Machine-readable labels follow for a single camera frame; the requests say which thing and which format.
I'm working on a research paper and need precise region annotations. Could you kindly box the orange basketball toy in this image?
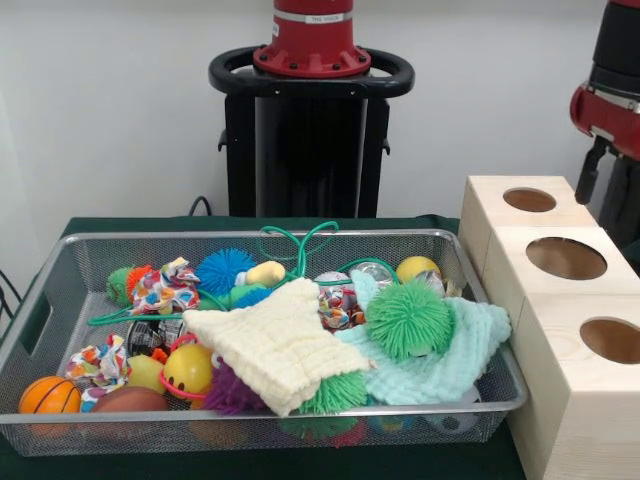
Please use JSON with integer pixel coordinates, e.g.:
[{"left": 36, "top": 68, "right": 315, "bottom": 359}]
[{"left": 19, "top": 375, "right": 82, "bottom": 431}]

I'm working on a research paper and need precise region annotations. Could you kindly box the brown football toy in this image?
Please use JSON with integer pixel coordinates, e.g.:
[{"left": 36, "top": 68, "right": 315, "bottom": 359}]
[{"left": 92, "top": 384, "right": 170, "bottom": 412}]

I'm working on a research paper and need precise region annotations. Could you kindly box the small green spiky toy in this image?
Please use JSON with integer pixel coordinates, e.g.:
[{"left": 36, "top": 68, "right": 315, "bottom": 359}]
[{"left": 366, "top": 278, "right": 454, "bottom": 360}]

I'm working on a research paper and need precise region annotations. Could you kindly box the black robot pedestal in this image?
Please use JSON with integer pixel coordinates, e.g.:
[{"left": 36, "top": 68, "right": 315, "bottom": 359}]
[{"left": 208, "top": 45, "right": 416, "bottom": 217}]

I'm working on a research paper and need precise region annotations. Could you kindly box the large green spiky toy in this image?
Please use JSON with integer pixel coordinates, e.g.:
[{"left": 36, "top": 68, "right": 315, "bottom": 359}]
[{"left": 297, "top": 369, "right": 369, "bottom": 414}]

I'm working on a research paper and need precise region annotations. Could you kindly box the plain yellow ball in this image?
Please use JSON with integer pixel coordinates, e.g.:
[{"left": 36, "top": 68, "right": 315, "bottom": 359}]
[{"left": 395, "top": 254, "right": 441, "bottom": 284}]

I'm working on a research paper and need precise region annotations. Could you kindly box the yellow smiley ball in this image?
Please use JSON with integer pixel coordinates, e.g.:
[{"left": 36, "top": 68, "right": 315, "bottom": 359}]
[{"left": 163, "top": 342, "right": 215, "bottom": 396}]

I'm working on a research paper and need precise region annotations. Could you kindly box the dark green tablecloth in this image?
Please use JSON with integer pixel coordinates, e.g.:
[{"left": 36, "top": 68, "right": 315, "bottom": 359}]
[{"left": 0, "top": 214, "right": 531, "bottom": 480}]

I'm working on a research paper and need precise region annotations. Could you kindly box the black upright panel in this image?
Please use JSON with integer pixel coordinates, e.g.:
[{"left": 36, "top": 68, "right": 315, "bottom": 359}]
[{"left": 598, "top": 158, "right": 640, "bottom": 249}]

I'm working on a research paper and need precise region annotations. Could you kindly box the cream knitted cloth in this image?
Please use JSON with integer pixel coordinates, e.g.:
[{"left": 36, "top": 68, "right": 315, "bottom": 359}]
[{"left": 182, "top": 277, "right": 374, "bottom": 416}]

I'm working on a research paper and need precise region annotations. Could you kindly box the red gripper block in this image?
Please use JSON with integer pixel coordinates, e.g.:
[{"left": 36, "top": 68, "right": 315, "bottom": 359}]
[{"left": 570, "top": 82, "right": 640, "bottom": 205}]

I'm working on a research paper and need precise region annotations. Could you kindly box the colourful spotted cloth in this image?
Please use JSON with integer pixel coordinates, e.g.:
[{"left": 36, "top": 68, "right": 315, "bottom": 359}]
[{"left": 64, "top": 333, "right": 132, "bottom": 411}]

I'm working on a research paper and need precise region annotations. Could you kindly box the light blue muslin cloth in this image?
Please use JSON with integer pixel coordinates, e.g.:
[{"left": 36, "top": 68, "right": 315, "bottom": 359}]
[{"left": 334, "top": 272, "right": 512, "bottom": 404}]

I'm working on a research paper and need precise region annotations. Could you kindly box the blue spiky ball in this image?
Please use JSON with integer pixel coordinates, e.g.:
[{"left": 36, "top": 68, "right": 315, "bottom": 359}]
[{"left": 230, "top": 284, "right": 274, "bottom": 309}]

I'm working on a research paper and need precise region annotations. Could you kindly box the wooden box with three holes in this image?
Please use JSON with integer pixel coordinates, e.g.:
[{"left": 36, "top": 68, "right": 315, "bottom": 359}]
[{"left": 458, "top": 174, "right": 640, "bottom": 480}]

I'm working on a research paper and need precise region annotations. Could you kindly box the thin black cable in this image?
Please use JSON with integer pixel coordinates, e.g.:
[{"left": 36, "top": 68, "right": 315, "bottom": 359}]
[{"left": 188, "top": 194, "right": 215, "bottom": 217}]

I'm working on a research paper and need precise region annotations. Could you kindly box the wire mesh bin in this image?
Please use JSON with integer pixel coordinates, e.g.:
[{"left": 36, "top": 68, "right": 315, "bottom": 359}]
[{"left": 0, "top": 228, "right": 530, "bottom": 457}]

